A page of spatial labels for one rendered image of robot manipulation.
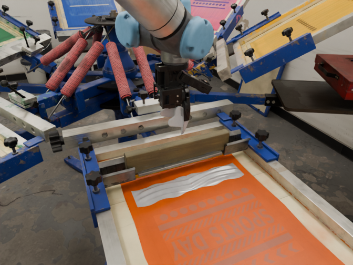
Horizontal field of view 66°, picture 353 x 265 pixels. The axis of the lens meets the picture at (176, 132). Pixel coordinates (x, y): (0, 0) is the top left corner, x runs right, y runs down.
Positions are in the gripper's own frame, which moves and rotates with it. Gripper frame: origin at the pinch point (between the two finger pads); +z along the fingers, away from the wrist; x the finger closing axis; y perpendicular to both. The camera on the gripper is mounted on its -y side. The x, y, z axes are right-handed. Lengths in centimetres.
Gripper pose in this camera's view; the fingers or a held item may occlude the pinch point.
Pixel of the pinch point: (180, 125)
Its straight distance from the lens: 82.4
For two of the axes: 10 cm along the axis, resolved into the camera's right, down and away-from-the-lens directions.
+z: -0.1, 8.6, 5.2
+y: -9.2, 2.0, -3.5
